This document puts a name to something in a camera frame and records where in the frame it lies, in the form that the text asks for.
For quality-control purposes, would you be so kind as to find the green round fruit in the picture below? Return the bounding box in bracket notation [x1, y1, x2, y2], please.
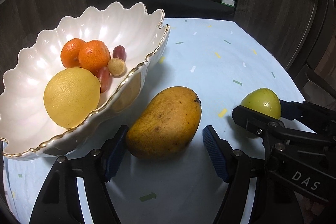
[240, 88, 281, 119]

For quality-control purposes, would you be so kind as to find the yellow lemon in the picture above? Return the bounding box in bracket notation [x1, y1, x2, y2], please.
[43, 68, 101, 128]

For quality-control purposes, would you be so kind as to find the person's right hand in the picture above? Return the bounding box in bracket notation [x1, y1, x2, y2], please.
[300, 197, 330, 223]

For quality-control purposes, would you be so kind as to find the light blue patterned tablecloth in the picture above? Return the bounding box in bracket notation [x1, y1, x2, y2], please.
[1, 15, 303, 223]

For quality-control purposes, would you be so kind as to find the white scalloped ceramic bowl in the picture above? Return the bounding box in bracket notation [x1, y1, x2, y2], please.
[1, 2, 170, 160]

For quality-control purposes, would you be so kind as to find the yellow-brown mango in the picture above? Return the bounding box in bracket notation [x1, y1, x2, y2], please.
[126, 86, 202, 160]

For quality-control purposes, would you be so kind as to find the red grape lower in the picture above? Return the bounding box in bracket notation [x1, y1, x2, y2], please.
[97, 67, 110, 93]

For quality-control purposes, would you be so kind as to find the red grape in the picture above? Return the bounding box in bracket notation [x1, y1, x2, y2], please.
[112, 46, 126, 61]
[97, 67, 110, 93]

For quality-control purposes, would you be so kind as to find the tan longan fruit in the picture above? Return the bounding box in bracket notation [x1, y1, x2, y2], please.
[108, 57, 126, 77]

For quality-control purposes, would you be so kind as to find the orange mandarin left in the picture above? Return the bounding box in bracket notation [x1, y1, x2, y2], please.
[60, 38, 85, 68]

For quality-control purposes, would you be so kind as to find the orange mandarin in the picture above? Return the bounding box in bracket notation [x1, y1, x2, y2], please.
[60, 38, 85, 68]
[79, 40, 111, 75]

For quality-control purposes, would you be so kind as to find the orange mandarin right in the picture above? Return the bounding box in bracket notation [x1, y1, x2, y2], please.
[79, 40, 111, 75]

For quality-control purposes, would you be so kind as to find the red grape upper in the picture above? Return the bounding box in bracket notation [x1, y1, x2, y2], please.
[112, 46, 126, 61]

